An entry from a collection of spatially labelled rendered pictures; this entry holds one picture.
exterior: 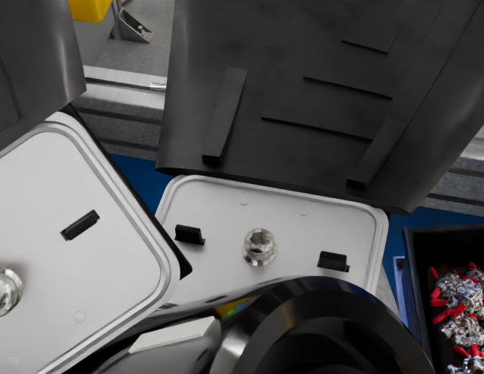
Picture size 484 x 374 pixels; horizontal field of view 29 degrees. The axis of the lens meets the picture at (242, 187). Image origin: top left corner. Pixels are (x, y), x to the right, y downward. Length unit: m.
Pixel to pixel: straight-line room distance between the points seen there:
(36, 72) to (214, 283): 0.12
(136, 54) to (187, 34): 1.74
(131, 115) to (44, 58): 0.61
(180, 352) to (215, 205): 0.13
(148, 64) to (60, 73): 1.88
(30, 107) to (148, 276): 0.06
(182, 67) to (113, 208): 0.15
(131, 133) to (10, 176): 0.62
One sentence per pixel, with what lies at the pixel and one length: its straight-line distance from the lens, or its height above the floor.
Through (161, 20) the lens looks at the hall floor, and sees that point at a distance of 2.24.
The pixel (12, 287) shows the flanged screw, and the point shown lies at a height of 1.26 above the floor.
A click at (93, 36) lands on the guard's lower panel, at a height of 0.11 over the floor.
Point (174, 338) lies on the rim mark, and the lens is 0.25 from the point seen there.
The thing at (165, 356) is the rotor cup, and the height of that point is 1.26.
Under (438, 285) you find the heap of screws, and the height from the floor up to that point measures 0.85.
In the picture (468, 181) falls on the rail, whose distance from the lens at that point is 0.84.
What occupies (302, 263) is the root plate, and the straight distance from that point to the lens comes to 0.35.
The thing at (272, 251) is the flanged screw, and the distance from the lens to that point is 0.35.
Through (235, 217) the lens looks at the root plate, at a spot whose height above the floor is 1.18.
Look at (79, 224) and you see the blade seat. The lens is 0.27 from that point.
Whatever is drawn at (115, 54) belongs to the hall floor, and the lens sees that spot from 2.17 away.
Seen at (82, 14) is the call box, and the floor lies 0.99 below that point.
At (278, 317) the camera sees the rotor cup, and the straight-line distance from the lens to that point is 0.25.
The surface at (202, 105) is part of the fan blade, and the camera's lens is 0.39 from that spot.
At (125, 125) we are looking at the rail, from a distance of 0.89.
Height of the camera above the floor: 1.48
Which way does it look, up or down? 52 degrees down
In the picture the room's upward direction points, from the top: 5 degrees counter-clockwise
